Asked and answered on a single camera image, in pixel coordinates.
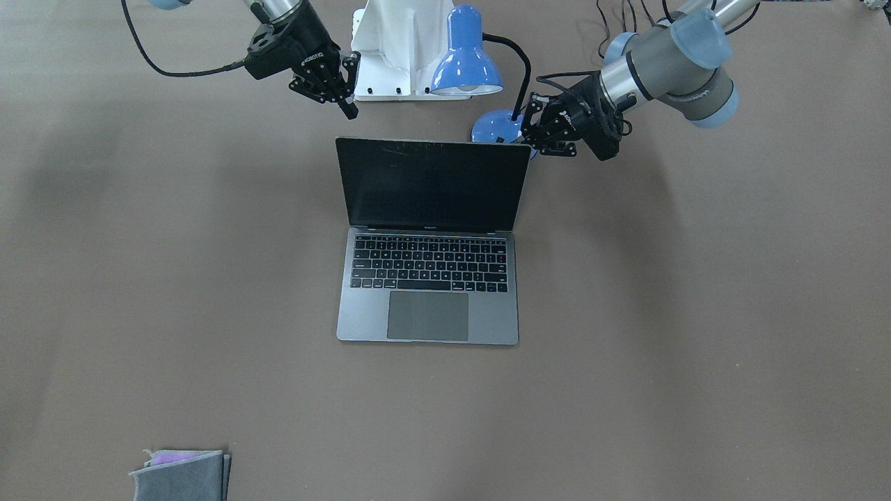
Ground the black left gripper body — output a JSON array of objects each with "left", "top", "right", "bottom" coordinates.
[{"left": 559, "top": 73, "right": 622, "bottom": 161}]

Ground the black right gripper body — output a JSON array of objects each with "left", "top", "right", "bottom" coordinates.
[{"left": 244, "top": 15, "right": 340, "bottom": 80}]

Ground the grey laptop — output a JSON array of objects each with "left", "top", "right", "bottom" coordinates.
[{"left": 335, "top": 137, "right": 533, "bottom": 346}]

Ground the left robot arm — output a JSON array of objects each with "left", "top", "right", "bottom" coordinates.
[{"left": 519, "top": 1, "right": 759, "bottom": 161}]

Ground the blue desk lamp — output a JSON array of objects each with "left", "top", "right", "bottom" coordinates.
[{"left": 430, "top": 3, "right": 532, "bottom": 143}]

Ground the folded grey cloth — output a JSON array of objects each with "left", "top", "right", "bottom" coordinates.
[{"left": 129, "top": 450, "right": 231, "bottom": 500}]

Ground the black lamp power cable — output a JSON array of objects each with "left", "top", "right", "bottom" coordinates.
[{"left": 596, "top": 0, "right": 669, "bottom": 42}]

